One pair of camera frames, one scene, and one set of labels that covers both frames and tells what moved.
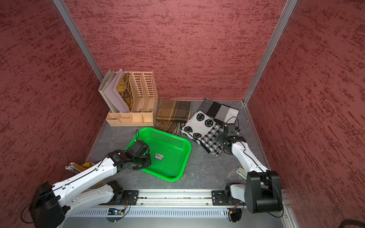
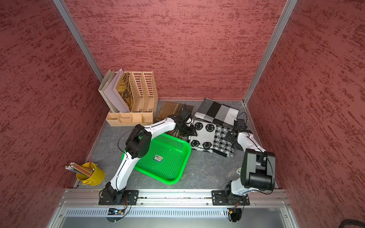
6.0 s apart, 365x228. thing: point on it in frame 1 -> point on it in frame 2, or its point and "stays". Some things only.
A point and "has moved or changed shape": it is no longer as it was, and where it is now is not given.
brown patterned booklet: [125, 90] stays
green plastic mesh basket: [169, 154] stays
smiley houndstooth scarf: [203, 128] has moved or changed shape
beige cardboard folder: [108, 78] stays
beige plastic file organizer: [145, 102] stays
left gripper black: [148, 162] -> [190, 133]
